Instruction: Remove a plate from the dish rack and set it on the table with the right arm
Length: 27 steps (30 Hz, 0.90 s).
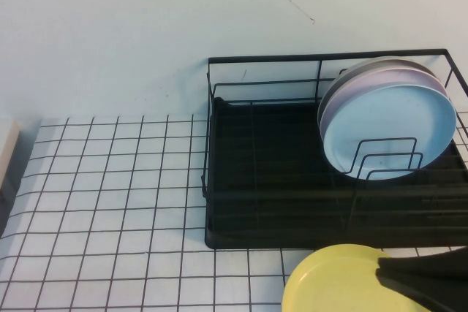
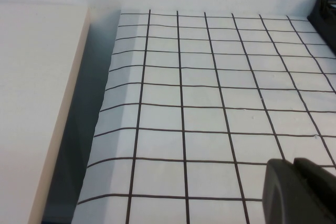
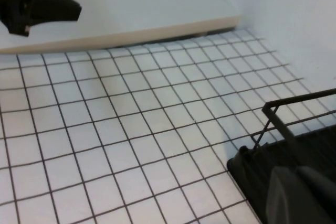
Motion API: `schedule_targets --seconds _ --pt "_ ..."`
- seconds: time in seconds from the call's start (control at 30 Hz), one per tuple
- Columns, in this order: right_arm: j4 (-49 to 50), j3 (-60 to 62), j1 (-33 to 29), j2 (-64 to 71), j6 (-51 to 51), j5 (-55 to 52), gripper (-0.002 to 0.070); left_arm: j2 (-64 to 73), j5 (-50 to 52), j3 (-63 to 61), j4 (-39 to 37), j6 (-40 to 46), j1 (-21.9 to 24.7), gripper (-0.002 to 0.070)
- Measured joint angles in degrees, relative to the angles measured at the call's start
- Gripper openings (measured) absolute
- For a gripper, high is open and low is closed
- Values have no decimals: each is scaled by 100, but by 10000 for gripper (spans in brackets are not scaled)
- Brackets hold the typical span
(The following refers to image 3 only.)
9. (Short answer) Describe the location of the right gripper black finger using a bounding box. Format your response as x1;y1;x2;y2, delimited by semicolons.
265;165;336;224

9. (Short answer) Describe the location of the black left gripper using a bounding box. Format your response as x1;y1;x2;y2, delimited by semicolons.
0;0;82;36

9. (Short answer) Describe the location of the white black-grid tablecloth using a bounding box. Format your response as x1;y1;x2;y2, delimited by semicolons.
0;28;336;224

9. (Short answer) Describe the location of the black wire dish rack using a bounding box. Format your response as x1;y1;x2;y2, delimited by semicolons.
227;89;336;224

